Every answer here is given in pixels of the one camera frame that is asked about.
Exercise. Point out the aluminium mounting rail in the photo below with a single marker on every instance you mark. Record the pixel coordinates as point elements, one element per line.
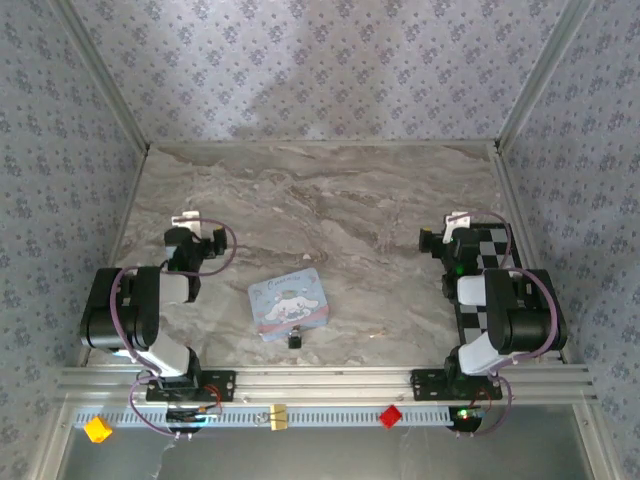
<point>325,382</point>

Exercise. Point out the small circuit board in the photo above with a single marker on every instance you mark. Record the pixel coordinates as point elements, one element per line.
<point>192,416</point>
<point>467,415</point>

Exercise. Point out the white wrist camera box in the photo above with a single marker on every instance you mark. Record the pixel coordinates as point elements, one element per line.
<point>187,220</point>
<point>456,222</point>

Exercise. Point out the beige wooden clip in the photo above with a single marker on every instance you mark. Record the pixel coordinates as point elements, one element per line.
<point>279,417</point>

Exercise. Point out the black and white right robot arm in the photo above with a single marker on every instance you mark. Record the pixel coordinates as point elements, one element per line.
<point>520,320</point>

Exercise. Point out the black white checkerboard mat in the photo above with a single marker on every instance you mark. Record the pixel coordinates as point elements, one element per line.
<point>492,245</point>

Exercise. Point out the red toy block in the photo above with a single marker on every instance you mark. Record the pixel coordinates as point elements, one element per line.
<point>391,416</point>

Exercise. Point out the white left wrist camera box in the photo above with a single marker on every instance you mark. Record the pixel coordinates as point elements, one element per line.
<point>187,220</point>

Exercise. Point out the small black padlock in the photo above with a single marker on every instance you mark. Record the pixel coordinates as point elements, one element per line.
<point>295,341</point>

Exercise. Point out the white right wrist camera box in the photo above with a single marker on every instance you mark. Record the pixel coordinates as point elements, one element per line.
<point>456,222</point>

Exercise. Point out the aluminium frame post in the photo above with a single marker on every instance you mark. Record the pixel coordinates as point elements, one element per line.
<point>102,75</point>
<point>542,75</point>

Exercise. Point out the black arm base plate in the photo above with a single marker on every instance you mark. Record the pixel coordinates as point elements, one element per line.
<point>222,385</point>
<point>427,385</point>

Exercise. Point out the yellow toy block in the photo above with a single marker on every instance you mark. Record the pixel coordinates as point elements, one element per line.
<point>98,430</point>

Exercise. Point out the blue cartoon print pad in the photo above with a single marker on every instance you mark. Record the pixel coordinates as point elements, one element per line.
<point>287,302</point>

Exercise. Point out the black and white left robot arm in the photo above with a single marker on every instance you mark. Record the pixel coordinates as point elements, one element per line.
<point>142,312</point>

